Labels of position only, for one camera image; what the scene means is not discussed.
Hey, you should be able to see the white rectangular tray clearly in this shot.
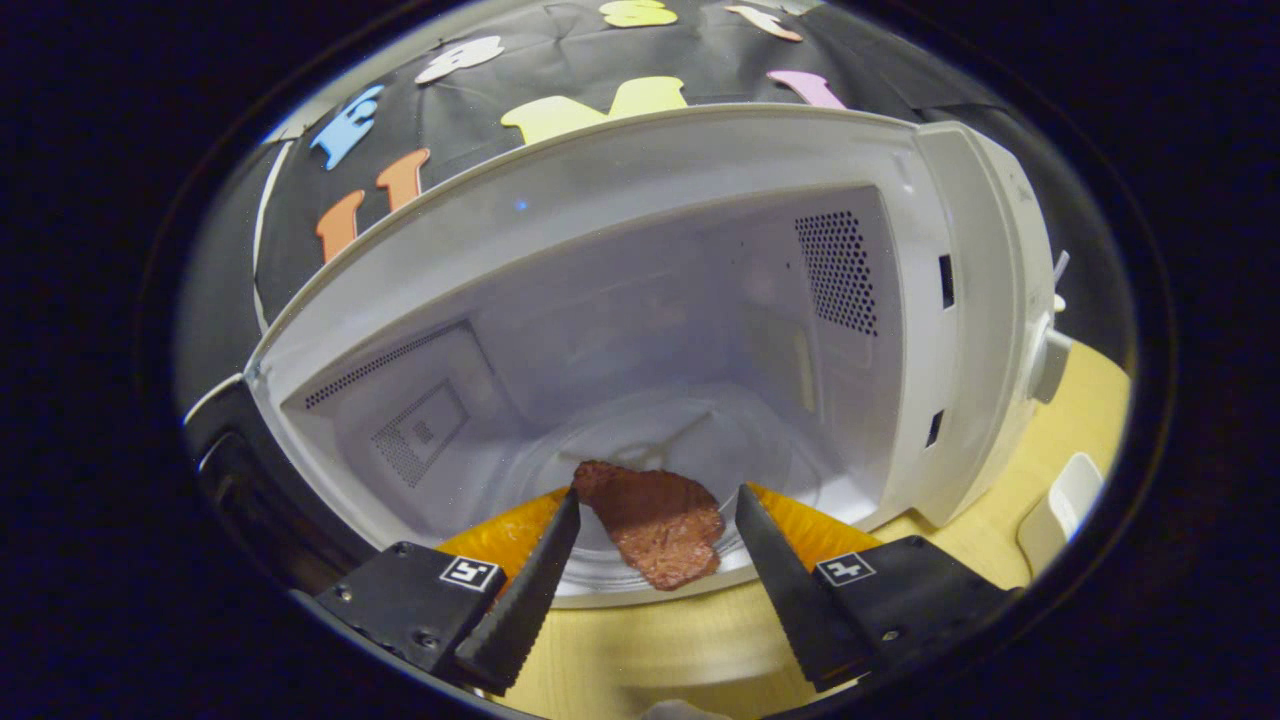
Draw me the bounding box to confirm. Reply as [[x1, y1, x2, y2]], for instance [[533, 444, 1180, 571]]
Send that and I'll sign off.
[[1016, 451, 1107, 578]]

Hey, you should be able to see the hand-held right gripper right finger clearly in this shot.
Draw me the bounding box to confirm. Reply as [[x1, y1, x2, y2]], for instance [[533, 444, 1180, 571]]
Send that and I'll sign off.
[[733, 482, 1023, 694]]

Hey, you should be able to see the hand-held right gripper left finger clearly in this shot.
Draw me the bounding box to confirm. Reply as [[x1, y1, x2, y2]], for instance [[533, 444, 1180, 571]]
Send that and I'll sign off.
[[313, 486, 583, 698]]

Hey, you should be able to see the white microwave oven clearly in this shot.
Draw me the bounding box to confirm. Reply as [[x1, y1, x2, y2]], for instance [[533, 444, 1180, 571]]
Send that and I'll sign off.
[[183, 103, 1076, 611]]

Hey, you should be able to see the brown meat piece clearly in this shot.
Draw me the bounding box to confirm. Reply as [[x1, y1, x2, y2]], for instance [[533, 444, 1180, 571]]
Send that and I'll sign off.
[[571, 459, 727, 592]]

